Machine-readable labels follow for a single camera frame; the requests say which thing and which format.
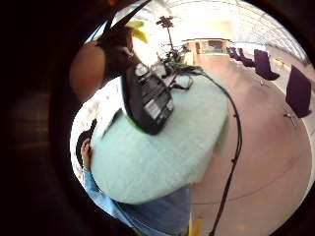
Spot black object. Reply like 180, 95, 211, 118
75, 119, 98, 169

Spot the person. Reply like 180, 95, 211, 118
68, 26, 195, 236

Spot black electronic device with labels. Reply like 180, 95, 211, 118
120, 62, 175, 136

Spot yellow strip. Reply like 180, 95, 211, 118
186, 212, 203, 236

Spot yellow object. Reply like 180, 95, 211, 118
126, 19, 151, 44

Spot tall potted plant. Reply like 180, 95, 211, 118
155, 14, 192, 64

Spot purple chair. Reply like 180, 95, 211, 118
237, 47, 256, 69
283, 63, 313, 128
225, 45, 240, 62
253, 48, 281, 87

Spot thin black cable loop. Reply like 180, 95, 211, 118
170, 73, 195, 91

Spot long black cable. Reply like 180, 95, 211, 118
170, 63, 244, 236

